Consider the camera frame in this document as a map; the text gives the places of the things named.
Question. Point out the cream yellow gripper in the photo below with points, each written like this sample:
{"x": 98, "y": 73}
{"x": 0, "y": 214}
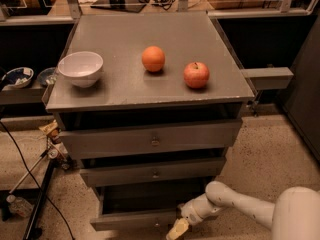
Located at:
{"x": 194, "y": 211}

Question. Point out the grey bottom drawer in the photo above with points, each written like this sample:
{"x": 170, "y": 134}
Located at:
{"x": 144, "y": 205}

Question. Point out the grey drawer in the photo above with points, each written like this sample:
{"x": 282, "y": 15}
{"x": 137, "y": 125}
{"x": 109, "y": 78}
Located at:
{"x": 152, "y": 172}
{"x": 123, "y": 141}
{"x": 144, "y": 205}

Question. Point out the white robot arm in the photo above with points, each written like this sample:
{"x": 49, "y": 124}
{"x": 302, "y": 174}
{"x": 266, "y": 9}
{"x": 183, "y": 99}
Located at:
{"x": 294, "y": 216}

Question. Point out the grey middle drawer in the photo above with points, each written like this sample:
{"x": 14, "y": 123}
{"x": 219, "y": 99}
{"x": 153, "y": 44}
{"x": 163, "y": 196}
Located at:
{"x": 152, "y": 172}

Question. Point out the grey drawer cabinet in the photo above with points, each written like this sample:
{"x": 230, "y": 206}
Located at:
{"x": 128, "y": 95}

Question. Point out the grey top drawer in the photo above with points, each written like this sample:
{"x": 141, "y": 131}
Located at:
{"x": 123, "y": 141}

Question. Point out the black tripod stand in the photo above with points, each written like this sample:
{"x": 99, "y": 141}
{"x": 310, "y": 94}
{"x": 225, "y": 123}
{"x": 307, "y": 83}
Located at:
{"x": 32, "y": 232}

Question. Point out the red apple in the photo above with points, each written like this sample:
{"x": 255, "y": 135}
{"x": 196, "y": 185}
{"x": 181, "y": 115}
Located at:
{"x": 196, "y": 75}

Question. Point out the crumpled snack wrapper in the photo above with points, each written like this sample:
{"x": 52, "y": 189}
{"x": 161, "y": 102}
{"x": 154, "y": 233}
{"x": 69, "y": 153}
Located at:
{"x": 51, "y": 130}

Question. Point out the clear plastic bottle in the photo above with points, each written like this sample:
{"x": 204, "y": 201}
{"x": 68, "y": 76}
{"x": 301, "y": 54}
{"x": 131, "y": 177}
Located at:
{"x": 19, "y": 206}

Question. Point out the grey side shelf right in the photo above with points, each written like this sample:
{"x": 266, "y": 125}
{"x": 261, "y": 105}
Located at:
{"x": 271, "y": 78}

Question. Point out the orange fruit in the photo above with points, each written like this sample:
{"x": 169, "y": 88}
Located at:
{"x": 153, "y": 59}

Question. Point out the dark small bowl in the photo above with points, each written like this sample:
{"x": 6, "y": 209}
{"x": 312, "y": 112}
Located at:
{"x": 47, "y": 76}

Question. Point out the grey left shelf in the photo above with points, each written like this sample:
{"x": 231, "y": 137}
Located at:
{"x": 33, "y": 94}

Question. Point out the blue white bowl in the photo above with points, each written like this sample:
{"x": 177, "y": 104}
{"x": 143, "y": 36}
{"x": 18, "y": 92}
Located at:
{"x": 18, "y": 78}

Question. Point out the black monitor base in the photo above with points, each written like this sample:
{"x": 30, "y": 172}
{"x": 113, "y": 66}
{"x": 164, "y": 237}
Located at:
{"x": 132, "y": 6}

